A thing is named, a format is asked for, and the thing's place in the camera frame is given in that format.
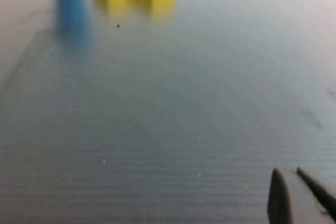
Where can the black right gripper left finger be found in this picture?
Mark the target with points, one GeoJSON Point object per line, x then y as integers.
{"type": "Point", "coordinates": [279, 200]}

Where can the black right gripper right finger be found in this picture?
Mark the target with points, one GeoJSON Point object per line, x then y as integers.
{"type": "Point", "coordinates": [320, 195]}

